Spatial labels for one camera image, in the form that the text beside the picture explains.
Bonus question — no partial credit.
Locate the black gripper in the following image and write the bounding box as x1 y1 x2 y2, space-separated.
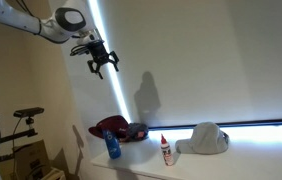
86 39 120 80

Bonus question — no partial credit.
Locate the maroon baseball cap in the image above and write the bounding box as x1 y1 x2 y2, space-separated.
88 115 130 139

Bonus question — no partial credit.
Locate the green blue drink can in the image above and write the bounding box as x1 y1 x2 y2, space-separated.
101 129 122 160

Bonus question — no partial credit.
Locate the white glue bottle red tip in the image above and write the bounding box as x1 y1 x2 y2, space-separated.
160 133 175 167

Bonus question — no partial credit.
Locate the light grey baseball cap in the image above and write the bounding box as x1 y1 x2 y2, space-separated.
175 121 230 155

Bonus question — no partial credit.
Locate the cardboard box with print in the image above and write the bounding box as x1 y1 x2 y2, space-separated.
0 139 52 180

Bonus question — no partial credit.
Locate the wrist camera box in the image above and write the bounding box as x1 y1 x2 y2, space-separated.
69 44 90 57

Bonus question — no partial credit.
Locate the black camera on stand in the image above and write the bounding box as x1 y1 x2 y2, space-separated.
0 107 45 180

